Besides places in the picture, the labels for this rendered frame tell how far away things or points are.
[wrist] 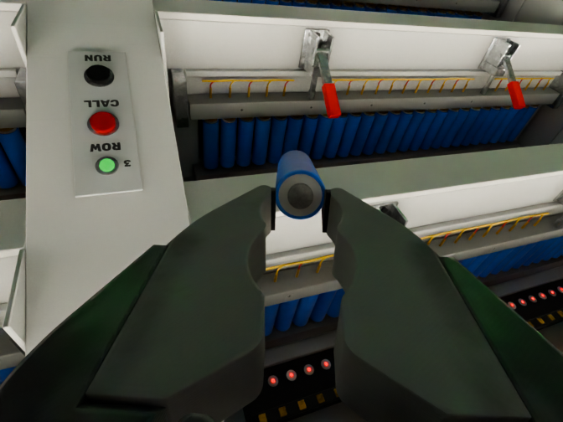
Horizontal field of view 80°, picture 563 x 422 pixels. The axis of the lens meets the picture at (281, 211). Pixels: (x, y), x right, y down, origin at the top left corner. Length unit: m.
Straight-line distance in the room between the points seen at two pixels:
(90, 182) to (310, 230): 0.16
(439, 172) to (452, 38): 0.21
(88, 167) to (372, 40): 0.32
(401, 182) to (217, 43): 0.22
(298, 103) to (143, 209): 0.23
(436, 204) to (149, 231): 0.25
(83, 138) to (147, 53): 0.09
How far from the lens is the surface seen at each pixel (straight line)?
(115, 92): 0.29
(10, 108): 0.38
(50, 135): 0.28
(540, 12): 0.77
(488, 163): 0.40
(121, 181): 0.25
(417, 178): 0.33
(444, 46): 0.51
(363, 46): 0.44
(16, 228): 0.26
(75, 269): 0.24
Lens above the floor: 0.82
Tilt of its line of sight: 19 degrees down
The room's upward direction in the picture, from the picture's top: 165 degrees clockwise
